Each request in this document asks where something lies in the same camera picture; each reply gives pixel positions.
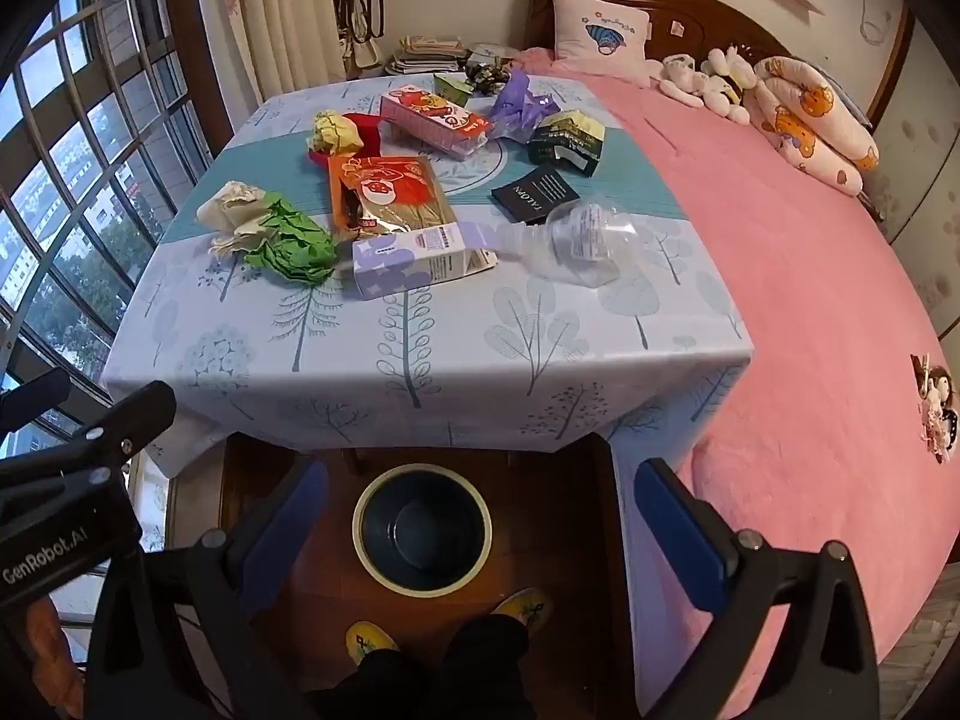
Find table with tree-print cloth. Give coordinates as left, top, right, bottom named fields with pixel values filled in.
left=101, top=73, right=755, bottom=477

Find cream curtain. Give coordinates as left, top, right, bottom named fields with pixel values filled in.
left=229, top=0, right=350, bottom=102

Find window with metal grille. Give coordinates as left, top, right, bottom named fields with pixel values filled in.
left=0, top=0, right=233, bottom=616

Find small green box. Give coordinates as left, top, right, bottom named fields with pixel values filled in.
left=433, top=73, right=475, bottom=107

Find orange snack bag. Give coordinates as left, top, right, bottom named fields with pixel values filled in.
left=326, top=156, right=460, bottom=237

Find pink blanket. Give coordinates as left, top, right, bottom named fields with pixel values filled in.
left=517, top=45, right=960, bottom=720

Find wooden headboard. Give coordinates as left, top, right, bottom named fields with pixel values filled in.
left=525, top=0, right=912, bottom=121

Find dark patterned wrapper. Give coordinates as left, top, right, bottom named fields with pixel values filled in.
left=465, top=60, right=515, bottom=95

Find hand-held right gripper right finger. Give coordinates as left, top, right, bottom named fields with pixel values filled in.
left=634, top=457, right=882, bottom=720

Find rolled cartoon quilt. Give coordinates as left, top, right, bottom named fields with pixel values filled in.
left=750, top=56, right=880, bottom=196

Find green and black packet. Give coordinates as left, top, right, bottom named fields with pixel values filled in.
left=527, top=110, right=607, bottom=177

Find hanging bags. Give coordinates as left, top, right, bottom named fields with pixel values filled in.
left=330, top=0, right=387, bottom=68

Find purple plastic bag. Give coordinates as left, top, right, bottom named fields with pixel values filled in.
left=490, top=69, right=560, bottom=143

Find pink and red box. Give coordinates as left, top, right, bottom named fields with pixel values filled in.
left=379, top=86, right=492, bottom=161

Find yellow slipper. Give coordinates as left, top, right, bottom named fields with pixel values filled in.
left=491, top=589, right=554, bottom=631
left=345, top=621, right=402, bottom=665

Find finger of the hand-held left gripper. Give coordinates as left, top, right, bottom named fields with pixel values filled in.
left=0, top=367, right=73, bottom=432
left=0, top=381, right=178, bottom=470

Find stack of books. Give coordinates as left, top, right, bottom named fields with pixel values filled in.
left=386, top=34, right=470, bottom=76

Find person's left hand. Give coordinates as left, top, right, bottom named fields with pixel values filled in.
left=26, top=601, right=85, bottom=720

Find purple and white carton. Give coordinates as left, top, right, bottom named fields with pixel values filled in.
left=351, top=223, right=500, bottom=301

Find white wall cable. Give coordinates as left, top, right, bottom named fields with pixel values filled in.
left=859, top=0, right=901, bottom=46

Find yellow paper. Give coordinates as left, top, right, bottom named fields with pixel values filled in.
left=306, top=110, right=365, bottom=158

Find clear plastic bottle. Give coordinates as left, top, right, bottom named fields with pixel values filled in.
left=457, top=195, right=638, bottom=290

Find cream paper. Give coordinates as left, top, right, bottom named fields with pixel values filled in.
left=196, top=180, right=282, bottom=263

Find black card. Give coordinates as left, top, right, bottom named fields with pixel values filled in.
left=491, top=163, right=582, bottom=226

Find green paper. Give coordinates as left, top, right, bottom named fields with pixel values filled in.
left=244, top=193, right=338, bottom=286

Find white plush toy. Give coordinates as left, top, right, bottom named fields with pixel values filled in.
left=660, top=54, right=713, bottom=107
left=703, top=49, right=755, bottom=121

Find small doll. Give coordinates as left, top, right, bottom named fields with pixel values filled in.
left=911, top=352, right=960, bottom=462

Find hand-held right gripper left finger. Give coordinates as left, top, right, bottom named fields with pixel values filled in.
left=86, top=457, right=331, bottom=720

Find dark round trash bin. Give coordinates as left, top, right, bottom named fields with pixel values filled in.
left=352, top=463, right=494, bottom=599

